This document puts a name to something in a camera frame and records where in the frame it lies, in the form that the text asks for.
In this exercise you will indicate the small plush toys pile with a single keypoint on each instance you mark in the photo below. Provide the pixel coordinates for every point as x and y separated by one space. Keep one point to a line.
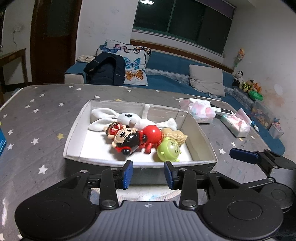
251 85

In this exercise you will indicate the red round robot toy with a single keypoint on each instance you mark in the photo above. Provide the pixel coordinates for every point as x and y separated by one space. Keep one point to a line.
150 137

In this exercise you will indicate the grey white cardboard box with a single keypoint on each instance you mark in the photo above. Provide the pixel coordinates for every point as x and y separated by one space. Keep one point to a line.
94 148

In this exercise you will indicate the blue sofa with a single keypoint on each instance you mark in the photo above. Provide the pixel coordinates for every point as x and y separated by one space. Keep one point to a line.
171 73

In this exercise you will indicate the butterfly print pillow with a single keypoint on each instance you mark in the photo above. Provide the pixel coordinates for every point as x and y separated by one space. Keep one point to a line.
135 57

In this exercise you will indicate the dark window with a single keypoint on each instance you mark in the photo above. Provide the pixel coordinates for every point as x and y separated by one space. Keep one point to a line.
204 23

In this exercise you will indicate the beige peanut toy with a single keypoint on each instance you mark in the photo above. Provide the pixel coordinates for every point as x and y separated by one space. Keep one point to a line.
177 135

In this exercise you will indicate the blue yellow dotted box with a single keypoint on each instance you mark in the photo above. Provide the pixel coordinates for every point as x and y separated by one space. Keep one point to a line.
2 141

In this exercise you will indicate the black haired doll figure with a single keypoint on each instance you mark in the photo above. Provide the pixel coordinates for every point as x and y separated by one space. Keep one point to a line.
125 140

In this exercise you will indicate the green one-eyed monster toy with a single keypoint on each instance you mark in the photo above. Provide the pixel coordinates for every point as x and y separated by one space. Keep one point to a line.
168 150

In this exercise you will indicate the dark wooden door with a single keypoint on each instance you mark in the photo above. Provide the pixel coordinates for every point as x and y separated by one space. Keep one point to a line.
53 39

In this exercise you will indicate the dark wooden side table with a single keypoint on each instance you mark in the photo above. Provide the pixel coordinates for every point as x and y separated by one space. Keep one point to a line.
13 69

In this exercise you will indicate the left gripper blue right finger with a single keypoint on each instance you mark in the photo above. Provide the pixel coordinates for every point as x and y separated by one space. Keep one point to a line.
171 175

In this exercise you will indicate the dark blue backpack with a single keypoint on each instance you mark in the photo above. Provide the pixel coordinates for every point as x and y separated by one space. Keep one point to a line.
106 69

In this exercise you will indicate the clear plastic storage bin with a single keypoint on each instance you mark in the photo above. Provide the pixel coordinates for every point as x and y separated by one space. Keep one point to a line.
263 114

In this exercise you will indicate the grey cushion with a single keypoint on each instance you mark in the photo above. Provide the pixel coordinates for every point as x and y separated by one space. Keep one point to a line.
208 80

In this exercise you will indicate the orange flower doll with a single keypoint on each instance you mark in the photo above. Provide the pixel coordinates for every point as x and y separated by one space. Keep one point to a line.
239 57

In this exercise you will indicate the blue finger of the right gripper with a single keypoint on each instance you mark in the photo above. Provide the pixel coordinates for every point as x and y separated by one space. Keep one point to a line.
243 155

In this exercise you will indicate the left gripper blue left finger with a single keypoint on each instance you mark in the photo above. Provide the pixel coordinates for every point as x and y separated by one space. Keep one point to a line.
125 175

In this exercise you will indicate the star patterned grey tablecloth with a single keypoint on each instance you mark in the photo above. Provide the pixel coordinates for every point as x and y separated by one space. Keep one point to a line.
36 122

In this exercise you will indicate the pink white tissue pack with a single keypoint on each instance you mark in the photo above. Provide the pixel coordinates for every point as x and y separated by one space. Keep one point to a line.
200 109

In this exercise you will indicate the green bowl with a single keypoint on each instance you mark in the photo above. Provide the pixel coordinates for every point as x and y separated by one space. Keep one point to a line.
255 95

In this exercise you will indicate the panda plush toy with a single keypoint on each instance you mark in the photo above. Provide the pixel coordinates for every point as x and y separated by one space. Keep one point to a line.
238 80

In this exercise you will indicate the white plush rabbit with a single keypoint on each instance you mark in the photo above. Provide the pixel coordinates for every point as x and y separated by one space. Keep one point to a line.
103 117

